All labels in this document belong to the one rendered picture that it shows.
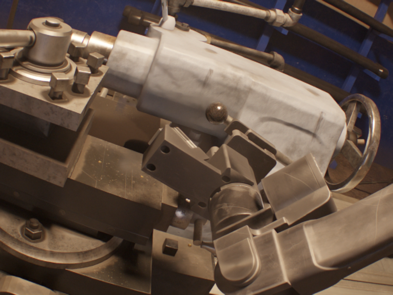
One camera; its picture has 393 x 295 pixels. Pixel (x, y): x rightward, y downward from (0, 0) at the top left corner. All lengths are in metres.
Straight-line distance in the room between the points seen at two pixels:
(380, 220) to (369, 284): 0.67
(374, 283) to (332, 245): 0.69
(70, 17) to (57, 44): 3.44
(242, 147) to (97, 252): 0.23
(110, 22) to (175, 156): 3.47
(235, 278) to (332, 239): 0.09
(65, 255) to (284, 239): 0.29
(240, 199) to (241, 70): 0.35
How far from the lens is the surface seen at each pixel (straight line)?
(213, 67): 0.70
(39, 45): 0.49
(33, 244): 0.53
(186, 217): 0.56
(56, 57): 0.49
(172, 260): 0.69
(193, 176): 0.43
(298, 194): 0.39
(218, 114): 0.64
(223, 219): 0.40
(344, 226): 0.36
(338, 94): 3.76
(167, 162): 0.42
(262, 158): 0.49
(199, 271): 0.70
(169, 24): 0.81
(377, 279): 1.05
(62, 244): 0.54
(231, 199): 0.42
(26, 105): 0.46
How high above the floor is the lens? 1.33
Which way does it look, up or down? 24 degrees down
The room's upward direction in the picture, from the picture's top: 24 degrees clockwise
